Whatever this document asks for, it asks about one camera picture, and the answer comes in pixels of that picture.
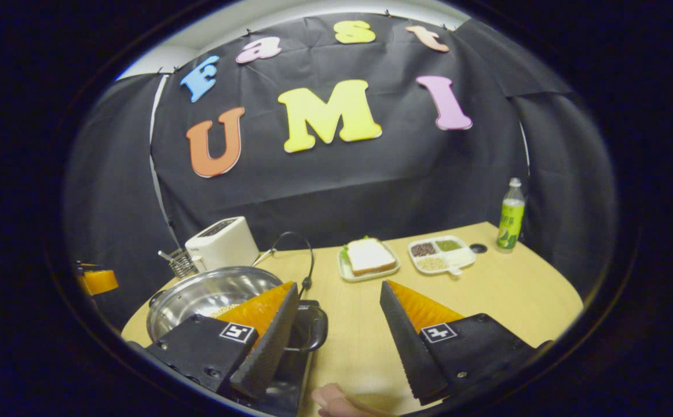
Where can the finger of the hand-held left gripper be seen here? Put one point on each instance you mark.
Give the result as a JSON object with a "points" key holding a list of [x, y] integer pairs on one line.
{"points": [[100, 281]]}

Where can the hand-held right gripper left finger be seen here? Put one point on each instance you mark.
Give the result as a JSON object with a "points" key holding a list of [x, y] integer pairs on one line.
{"points": [[270, 347]]}

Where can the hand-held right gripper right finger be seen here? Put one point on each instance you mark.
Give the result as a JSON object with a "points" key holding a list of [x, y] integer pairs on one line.
{"points": [[406, 347]]}

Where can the black induction cooktop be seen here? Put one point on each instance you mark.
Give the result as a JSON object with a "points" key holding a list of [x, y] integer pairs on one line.
{"points": [[287, 376]]}

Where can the stainless steel pot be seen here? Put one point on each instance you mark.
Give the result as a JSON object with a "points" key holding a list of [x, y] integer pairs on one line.
{"points": [[197, 295]]}

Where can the soybeans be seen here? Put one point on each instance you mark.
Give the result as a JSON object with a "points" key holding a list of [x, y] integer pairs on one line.
{"points": [[225, 311]]}

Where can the white rectangular plate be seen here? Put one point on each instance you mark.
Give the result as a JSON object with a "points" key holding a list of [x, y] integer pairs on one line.
{"points": [[348, 273]]}

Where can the white divided dish with beans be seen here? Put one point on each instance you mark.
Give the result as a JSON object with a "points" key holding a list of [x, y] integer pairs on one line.
{"points": [[441, 255]]}

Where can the sandwich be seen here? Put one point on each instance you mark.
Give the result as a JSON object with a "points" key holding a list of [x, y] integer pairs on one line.
{"points": [[370, 255]]}

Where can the white toaster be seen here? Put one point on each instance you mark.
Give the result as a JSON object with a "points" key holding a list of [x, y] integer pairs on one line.
{"points": [[223, 243]]}

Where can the green drink bottle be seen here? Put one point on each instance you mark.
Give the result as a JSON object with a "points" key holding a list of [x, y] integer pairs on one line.
{"points": [[510, 223]]}

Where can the black backdrop cloth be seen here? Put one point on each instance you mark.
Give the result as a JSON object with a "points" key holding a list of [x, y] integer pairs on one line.
{"points": [[342, 185]]}

